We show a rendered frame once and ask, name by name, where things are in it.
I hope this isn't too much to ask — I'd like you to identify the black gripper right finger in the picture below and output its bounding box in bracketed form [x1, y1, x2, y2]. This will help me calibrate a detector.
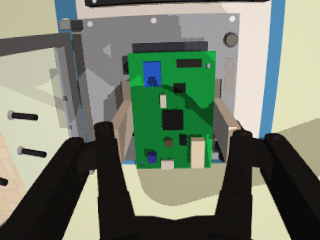
[208, 98, 320, 240]

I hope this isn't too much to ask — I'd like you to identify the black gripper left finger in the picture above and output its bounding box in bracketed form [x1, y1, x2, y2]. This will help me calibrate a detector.
[0, 100, 142, 240]

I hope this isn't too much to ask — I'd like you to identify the green circuit board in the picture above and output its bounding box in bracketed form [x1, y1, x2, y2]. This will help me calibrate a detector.
[128, 51, 216, 169]

